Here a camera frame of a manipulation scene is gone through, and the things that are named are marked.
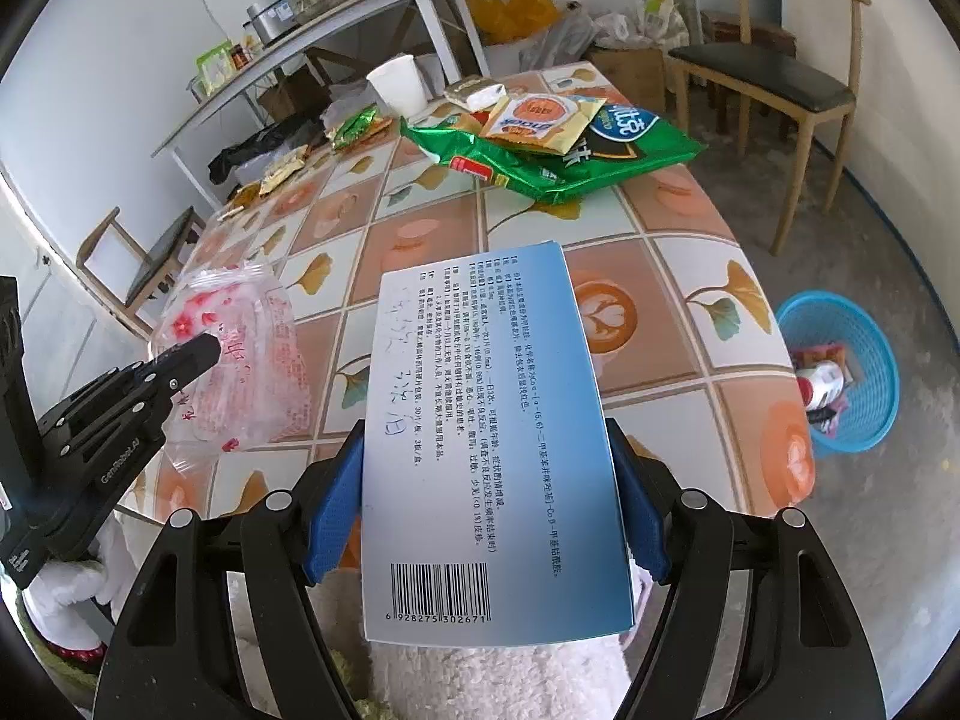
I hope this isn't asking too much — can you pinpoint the white metal table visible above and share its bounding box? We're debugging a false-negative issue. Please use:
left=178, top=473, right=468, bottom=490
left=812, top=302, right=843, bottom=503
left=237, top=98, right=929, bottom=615
left=154, top=0, right=488, bottom=211

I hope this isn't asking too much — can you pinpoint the small white packet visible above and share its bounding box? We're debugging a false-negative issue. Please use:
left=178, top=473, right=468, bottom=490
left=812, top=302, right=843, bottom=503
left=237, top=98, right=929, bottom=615
left=442, top=77, right=505, bottom=110

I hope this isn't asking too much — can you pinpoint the blue plastic basket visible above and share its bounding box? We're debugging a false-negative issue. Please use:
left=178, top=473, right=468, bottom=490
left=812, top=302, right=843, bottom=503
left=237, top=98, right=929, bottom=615
left=775, top=290, right=899, bottom=460

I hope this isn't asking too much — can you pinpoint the white paper cup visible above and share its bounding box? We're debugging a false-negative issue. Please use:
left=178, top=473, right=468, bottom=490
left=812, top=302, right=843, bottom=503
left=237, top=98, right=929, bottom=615
left=366, top=55, right=430, bottom=119

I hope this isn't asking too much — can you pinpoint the wooden chair black seat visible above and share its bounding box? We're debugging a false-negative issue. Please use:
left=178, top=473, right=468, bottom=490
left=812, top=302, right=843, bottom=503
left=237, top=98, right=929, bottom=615
left=77, top=206, right=207, bottom=338
left=667, top=0, right=871, bottom=256

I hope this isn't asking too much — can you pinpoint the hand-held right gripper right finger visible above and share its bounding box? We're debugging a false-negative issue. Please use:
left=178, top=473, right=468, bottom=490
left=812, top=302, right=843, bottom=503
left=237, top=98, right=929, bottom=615
left=604, top=416, right=886, bottom=720

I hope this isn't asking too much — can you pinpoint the clear flowered plastic bag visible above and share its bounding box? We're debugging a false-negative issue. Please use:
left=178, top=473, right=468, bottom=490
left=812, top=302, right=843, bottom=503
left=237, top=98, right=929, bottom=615
left=148, top=261, right=297, bottom=477

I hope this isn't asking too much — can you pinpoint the round metal pot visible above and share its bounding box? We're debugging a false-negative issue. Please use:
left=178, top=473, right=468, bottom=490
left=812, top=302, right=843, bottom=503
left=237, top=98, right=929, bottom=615
left=246, top=0, right=331, bottom=42

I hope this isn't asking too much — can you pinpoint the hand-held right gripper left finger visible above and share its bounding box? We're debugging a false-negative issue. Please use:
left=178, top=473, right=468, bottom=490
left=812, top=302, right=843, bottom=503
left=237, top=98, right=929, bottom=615
left=90, top=416, right=368, bottom=720

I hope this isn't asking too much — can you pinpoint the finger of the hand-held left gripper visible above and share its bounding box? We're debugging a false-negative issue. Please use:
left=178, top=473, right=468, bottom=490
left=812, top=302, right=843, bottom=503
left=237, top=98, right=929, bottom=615
left=41, top=334, right=223, bottom=458

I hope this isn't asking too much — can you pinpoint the green white box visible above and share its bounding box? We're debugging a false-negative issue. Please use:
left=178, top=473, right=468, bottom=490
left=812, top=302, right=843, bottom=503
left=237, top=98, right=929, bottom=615
left=196, top=41, right=235, bottom=87

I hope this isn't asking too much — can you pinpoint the cream orange snack packet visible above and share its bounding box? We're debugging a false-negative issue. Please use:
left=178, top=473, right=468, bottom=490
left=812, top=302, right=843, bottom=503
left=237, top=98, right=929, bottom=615
left=478, top=92, right=607, bottom=158

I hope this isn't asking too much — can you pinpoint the white plastic bag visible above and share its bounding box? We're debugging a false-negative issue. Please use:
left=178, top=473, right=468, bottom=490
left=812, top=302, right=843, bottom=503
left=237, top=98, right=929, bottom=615
left=592, top=0, right=691, bottom=53

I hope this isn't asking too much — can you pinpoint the green snack packet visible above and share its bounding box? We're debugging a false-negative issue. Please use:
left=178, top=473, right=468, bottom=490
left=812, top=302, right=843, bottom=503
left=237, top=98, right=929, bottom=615
left=330, top=106, right=392, bottom=152

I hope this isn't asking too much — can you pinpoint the yellow plastic bag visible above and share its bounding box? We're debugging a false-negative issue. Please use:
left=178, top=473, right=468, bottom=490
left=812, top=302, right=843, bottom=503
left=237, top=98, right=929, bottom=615
left=465, top=0, right=562, bottom=46

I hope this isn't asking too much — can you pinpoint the blue white medicine box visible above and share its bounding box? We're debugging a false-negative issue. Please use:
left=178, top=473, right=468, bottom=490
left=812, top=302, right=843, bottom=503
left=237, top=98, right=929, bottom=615
left=360, top=240, right=637, bottom=646

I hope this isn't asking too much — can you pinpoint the ginkgo pattern tablecloth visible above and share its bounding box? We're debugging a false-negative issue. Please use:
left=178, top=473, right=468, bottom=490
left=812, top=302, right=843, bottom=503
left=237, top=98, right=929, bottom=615
left=135, top=64, right=815, bottom=541

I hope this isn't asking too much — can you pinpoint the black plastic bag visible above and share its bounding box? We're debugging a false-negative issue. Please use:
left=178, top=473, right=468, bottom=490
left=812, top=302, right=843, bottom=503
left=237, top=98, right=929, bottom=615
left=208, top=120, right=301, bottom=185

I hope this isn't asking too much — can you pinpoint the white strawberry print bottle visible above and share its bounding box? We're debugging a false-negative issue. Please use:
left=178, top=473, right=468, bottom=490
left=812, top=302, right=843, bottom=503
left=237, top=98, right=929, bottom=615
left=797, top=360, right=845, bottom=410

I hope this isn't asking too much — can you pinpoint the white fluffy garment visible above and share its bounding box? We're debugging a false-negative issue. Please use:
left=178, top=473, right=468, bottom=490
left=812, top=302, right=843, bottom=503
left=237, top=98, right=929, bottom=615
left=225, top=562, right=653, bottom=720

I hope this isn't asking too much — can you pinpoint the green chip bag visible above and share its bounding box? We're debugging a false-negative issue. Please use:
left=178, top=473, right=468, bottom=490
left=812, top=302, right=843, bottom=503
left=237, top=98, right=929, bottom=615
left=400, top=101, right=706, bottom=205

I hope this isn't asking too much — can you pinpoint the brown cardboard box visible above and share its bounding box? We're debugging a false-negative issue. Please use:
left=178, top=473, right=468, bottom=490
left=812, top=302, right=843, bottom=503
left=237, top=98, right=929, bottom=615
left=589, top=45, right=668, bottom=113

